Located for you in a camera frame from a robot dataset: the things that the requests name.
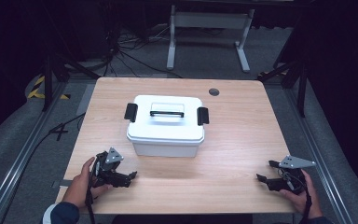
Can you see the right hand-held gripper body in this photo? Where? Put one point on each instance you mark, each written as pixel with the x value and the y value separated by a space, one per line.
pixel 293 174

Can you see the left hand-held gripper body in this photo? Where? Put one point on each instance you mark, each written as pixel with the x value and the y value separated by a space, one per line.
pixel 108 161

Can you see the white plastic storage box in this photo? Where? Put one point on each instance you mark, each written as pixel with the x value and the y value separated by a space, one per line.
pixel 165 133

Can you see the person's right hand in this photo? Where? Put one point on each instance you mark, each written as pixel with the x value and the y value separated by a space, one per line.
pixel 307 199

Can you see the person's left hand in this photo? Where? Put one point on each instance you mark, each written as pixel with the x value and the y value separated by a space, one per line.
pixel 80 186

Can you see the black metal stand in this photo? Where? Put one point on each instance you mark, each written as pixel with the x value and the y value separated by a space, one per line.
pixel 48 84
pixel 301 87

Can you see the yellow black floor tape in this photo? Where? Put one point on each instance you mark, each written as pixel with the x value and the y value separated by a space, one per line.
pixel 37 91

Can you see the aluminium floor rail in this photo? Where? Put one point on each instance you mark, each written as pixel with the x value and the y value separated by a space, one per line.
pixel 21 158
pixel 320 161

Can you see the white metal desk frame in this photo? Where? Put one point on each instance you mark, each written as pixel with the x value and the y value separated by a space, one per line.
pixel 209 20

